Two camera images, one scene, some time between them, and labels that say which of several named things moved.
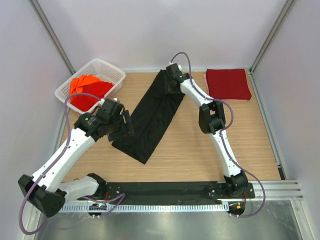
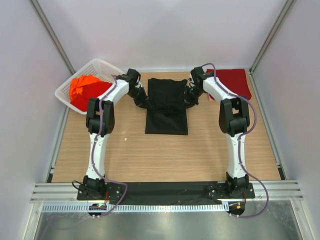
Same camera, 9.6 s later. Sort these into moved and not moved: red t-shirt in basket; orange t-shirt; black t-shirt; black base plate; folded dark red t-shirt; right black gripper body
Moved: black t-shirt; right black gripper body
Not moved: red t-shirt in basket; black base plate; orange t-shirt; folded dark red t-shirt
